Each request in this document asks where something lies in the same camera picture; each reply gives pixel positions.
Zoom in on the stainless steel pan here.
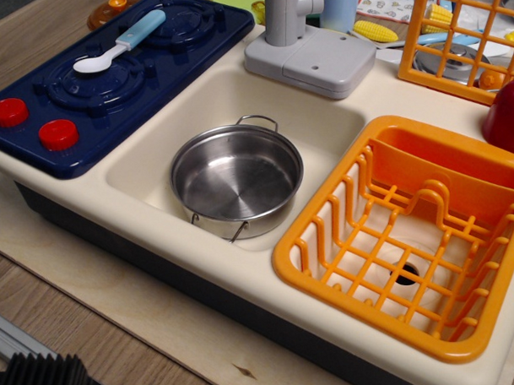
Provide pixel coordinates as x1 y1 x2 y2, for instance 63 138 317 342
170 114 305 242

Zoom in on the red plastic cup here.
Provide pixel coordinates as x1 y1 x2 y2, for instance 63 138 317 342
482 79 514 153

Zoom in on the orange dish drying basket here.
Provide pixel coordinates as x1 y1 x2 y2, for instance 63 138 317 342
273 116 514 363

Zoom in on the amber transparent lid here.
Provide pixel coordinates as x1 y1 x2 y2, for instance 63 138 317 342
86 0 130 31

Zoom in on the orange upright grid rack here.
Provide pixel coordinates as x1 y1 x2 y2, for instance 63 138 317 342
398 0 514 105

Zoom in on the right red stove knob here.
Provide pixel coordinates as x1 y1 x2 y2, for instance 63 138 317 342
38 119 79 151

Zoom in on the red stove knob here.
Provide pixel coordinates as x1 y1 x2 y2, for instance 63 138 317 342
0 98 30 128
38 119 79 151

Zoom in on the black ribbed object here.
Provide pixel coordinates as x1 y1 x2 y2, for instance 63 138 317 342
0 353 102 385

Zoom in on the steel pot lid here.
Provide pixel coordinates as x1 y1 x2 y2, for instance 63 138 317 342
412 42 490 84

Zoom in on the light blue plastic cup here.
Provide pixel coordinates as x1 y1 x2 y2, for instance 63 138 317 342
319 0 360 33

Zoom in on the dark blue toy stove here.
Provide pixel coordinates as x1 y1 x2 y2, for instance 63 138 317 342
0 0 255 179

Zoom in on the grey toy faucet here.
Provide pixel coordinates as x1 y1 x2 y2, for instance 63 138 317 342
245 0 376 100

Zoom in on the yellow toy corn behind rack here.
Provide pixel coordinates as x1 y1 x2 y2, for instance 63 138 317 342
421 3 452 35

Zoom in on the left red stove knob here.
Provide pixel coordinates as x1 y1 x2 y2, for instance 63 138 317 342
0 98 30 128

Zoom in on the cream toy kitchen sink unit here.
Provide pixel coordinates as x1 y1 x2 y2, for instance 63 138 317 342
0 45 514 385

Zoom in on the yellow toy corn cob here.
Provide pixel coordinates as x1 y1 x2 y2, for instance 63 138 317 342
353 19 398 43

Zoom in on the white spoon with blue handle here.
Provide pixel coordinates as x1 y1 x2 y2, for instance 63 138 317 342
73 9 166 74

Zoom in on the orange toy fruit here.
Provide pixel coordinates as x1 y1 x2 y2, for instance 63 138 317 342
478 69 511 93

